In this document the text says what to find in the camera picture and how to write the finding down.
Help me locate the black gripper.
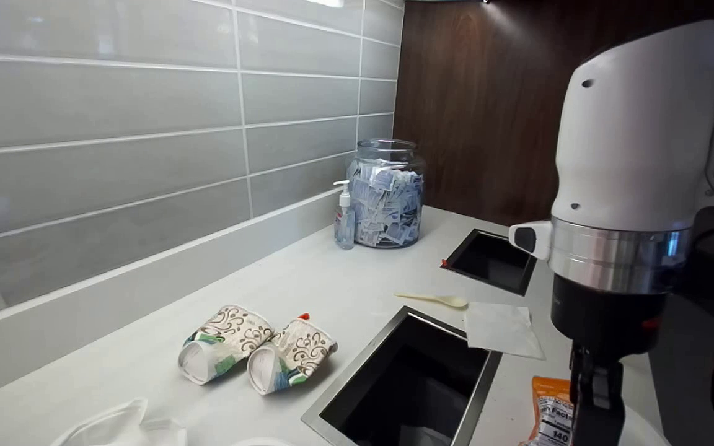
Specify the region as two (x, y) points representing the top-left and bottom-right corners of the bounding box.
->
(552, 271), (668, 446)

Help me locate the trash chute beside glass jar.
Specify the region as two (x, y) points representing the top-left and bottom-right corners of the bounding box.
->
(436, 226), (542, 299)

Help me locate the trash chute beside paper cups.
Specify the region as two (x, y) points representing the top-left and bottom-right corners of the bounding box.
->
(300, 305), (507, 446)

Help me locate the white paper napkin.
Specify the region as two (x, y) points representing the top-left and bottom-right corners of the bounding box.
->
(461, 297), (547, 358)

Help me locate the small wooden spoon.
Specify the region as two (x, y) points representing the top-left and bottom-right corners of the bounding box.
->
(394, 289), (471, 311)

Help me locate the glass jar of blue sachets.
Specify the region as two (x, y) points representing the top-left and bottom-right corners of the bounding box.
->
(347, 136), (428, 249)

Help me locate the small clear sanitizer bottle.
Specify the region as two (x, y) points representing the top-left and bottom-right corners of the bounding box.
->
(332, 180), (359, 252)

